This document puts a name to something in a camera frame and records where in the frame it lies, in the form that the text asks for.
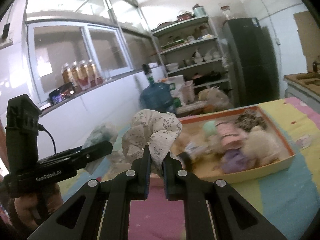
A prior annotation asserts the leopard print scrunchie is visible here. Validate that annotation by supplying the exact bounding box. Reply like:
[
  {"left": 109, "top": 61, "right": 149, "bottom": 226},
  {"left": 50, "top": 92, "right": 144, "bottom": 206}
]
[{"left": 235, "top": 109, "right": 267, "bottom": 132}]

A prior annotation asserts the black refrigerator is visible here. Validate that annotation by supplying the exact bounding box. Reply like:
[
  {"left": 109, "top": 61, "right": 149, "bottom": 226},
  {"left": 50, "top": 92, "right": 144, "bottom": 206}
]
[{"left": 223, "top": 18, "right": 279, "bottom": 106}]

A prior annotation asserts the pink packaged towel roll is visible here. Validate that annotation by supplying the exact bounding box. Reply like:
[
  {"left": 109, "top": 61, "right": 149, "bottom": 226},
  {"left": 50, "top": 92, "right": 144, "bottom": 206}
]
[{"left": 216, "top": 121, "right": 248, "bottom": 150}]

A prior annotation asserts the kitchen counter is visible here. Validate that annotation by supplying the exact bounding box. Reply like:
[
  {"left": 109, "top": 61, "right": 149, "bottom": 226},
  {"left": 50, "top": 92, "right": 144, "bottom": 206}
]
[{"left": 283, "top": 74, "right": 319, "bottom": 109}]

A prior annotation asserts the white floral scrunchie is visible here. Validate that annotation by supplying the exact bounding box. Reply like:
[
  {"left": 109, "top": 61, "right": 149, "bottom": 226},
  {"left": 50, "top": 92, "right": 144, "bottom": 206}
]
[{"left": 121, "top": 109, "right": 182, "bottom": 177}]

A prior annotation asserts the white plush toy pink dress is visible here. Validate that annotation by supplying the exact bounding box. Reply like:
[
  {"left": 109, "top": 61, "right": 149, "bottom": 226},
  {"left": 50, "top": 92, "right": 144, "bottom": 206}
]
[{"left": 191, "top": 141, "right": 225, "bottom": 161}]

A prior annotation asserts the blue water jug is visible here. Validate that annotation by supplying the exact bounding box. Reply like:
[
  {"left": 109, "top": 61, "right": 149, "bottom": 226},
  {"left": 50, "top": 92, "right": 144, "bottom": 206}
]
[{"left": 139, "top": 64, "right": 176, "bottom": 114}]

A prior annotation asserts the grey metal shelf rack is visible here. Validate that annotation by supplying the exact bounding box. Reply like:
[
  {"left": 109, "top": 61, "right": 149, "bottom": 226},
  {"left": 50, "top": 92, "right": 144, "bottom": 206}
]
[{"left": 151, "top": 15, "right": 234, "bottom": 100}]

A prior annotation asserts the white plastic bag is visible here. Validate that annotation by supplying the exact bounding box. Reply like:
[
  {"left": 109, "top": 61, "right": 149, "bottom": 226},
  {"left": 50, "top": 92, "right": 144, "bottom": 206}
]
[{"left": 198, "top": 87, "right": 233, "bottom": 112}]

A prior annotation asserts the person's left hand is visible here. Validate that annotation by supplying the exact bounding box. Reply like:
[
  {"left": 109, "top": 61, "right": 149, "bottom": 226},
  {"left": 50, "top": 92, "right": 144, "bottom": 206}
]
[{"left": 8, "top": 184, "right": 63, "bottom": 234}]

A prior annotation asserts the teal enamel pot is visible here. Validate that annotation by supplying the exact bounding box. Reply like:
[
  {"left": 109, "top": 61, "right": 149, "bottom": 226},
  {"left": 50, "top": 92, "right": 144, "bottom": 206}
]
[{"left": 193, "top": 4, "right": 207, "bottom": 17}]

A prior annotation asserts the orange rimmed cardboard tray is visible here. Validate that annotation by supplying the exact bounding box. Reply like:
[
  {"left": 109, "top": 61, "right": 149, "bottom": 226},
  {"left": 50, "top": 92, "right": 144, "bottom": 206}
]
[{"left": 171, "top": 106, "right": 295, "bottom": 183}]

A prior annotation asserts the cardboard wall panel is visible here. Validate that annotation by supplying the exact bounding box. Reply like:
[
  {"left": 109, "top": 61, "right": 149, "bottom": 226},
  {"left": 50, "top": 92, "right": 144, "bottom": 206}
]
[{"left": 293, "top": 11, "right": 319, "bottom": 72}]

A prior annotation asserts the mint green soft ball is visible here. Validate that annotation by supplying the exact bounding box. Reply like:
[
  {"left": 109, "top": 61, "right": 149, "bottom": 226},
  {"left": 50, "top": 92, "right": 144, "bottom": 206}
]
[{"left": 202, "top": 120, "right": 217, "bottom": 138}]

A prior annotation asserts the white plush toy purple dress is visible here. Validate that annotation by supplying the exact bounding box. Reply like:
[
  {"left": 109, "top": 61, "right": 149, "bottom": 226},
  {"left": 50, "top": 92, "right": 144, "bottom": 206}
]
[{"left": 220, "top": 126, "right": 281, "bottom": 174}]

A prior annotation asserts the white sack beside jug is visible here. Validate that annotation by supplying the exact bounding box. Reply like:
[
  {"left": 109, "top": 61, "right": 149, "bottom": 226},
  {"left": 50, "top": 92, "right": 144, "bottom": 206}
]
[{"left": 165, "top": 75, "right": 185, "bottom": 106}]

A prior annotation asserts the sliding glass window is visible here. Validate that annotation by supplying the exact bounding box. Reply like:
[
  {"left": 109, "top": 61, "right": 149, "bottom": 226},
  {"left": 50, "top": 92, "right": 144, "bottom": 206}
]
[{"left": 27, "top": 21, "right": 133, "bottom": 103}]

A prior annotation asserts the glass jar on refrigerator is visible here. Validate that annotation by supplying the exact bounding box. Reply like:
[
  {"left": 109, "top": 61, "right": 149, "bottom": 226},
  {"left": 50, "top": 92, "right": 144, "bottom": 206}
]
[{"left": 220, "top": 5, "right": 235, "bottom": 20}]

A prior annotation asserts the smartphone on windowsill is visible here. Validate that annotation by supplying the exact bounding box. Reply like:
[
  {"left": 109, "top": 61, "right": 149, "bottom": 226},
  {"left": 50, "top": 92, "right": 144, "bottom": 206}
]
[{"left": 49, "top": 82, "right": 75, "bottom": 105}]

